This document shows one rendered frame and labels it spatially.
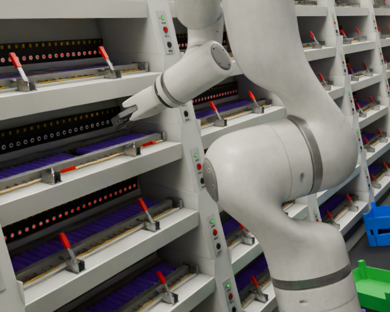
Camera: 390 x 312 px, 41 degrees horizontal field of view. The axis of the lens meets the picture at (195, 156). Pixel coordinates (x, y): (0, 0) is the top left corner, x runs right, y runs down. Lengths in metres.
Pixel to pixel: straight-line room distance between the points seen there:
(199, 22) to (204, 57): 0.09
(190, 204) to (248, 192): 0.80
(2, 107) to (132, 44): 0.55
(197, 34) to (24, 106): 0.39
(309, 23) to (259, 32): 2.04
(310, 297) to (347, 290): 0.06
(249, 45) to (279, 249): 0.29
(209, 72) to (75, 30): 0.59
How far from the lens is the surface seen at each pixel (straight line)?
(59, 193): 1.14
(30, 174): 1.15
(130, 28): 1.52
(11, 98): 1.10
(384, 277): 2.18
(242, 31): 0.72
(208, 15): 0.99
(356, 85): 2.90
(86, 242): 1.26
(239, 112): 1.88
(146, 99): 1.15
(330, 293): 0.77
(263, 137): 0.73
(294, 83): 0.73
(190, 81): 1.08
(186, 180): 1.48
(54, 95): 1.17
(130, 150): 1.32
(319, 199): 2.24
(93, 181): 1.20
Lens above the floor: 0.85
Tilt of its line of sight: 6 degrees down
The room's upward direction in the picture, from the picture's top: 14 degrees counter-clockwise
